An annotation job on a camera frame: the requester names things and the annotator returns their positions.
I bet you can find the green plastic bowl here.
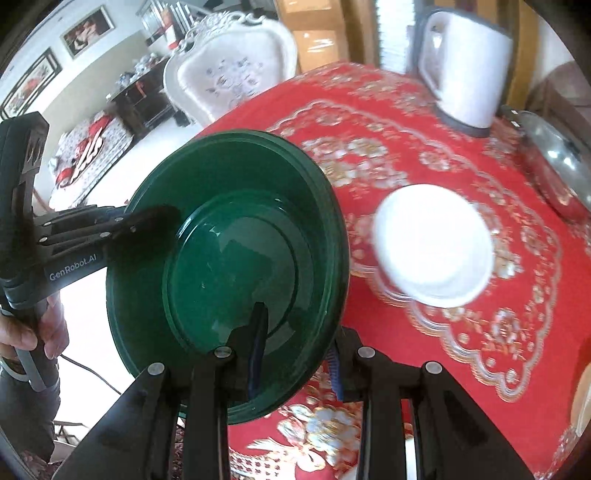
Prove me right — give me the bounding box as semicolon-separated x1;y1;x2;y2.
106;130;349;424

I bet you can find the white ceramic bowl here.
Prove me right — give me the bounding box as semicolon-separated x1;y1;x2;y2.
372;184;494;308

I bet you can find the person's left hand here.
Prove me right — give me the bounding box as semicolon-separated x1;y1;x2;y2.
0;294;70;361

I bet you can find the floral sofa with red cushions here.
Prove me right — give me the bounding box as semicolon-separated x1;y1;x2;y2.
48;110;134;211

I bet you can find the red floral tablecloth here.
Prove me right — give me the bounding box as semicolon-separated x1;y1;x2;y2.
208;63;590;479

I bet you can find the dark wooden sideboard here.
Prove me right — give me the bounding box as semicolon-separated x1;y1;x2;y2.
109;59;174;140

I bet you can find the white ornate chair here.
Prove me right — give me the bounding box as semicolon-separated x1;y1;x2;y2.
163;11;297;127

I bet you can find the white electric kettle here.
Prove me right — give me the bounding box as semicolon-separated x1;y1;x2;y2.
413;7;513;138

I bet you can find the framed wall picture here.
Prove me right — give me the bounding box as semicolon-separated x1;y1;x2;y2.
61;5;115;59
1;48;62;120

